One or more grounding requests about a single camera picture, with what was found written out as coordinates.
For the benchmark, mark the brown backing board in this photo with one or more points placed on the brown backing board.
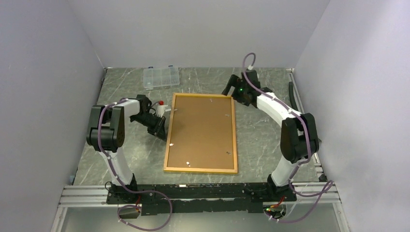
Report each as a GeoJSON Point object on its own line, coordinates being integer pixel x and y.
{"type": "Point", "coordinates": [201, 134]}

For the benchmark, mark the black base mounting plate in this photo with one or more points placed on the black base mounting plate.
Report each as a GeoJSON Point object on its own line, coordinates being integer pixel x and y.
{"type": "Point", "coordinates": [196, 198]}

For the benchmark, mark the clear plastic organizer box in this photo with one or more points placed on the clear plastic organizer box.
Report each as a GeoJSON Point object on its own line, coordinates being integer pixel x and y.
{"type": "Point", "coordinates": [160, 77]}

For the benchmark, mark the yellow wooden picture frame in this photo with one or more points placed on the yellow wooden picture frame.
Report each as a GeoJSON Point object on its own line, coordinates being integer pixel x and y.
{"type": "Point", "coordinates": [168, 144]}

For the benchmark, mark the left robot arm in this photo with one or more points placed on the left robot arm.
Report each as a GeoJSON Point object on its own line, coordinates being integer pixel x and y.
{"type": "Point", "coordinates": [106, 133]}

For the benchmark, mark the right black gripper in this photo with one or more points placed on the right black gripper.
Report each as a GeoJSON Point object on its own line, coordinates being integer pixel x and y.
{"type": "Point", "coordinates": [235, 82]}

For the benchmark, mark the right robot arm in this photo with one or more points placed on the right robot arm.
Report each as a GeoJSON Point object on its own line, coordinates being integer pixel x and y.
{"type": "Point", "coordinates": [298, 138]}

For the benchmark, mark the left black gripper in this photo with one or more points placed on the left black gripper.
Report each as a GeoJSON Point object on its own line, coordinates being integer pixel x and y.
{"type": "Point", "coordinates": [159, 131]}

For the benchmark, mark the aluminium rail frame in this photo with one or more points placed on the aluminium rail frame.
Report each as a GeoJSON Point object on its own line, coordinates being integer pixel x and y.
{"type": "Point", "coordinates": [306, 193]}

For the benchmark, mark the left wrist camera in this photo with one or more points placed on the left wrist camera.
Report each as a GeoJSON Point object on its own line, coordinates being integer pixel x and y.
{"type": "Point", "coordinates": [162, 108]}

